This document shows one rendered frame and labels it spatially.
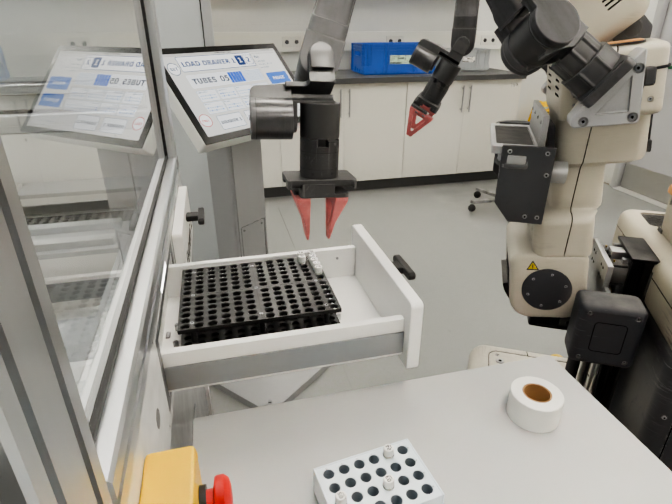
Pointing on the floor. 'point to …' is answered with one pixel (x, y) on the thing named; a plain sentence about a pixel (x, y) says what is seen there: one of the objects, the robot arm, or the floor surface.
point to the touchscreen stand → (221, 183)
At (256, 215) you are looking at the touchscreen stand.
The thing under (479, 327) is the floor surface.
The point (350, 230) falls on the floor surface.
